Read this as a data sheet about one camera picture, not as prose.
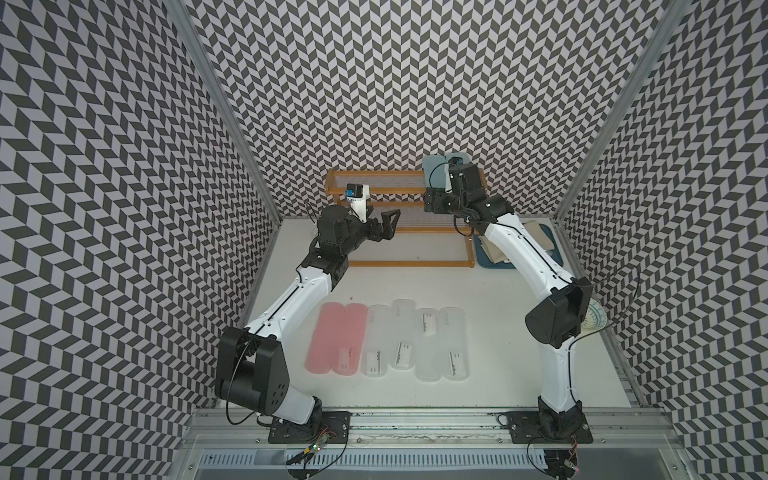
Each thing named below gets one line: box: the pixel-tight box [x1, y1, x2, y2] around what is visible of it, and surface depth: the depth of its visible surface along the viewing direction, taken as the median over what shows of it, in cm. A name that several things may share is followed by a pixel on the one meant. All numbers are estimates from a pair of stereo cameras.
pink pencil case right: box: [332, 303, 369, 377], surface depth 87 cm
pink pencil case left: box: [305, 302, 346, 374], surface depth 89 cm
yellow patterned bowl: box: [581, 298, 607, 330], surface depth 91 cm
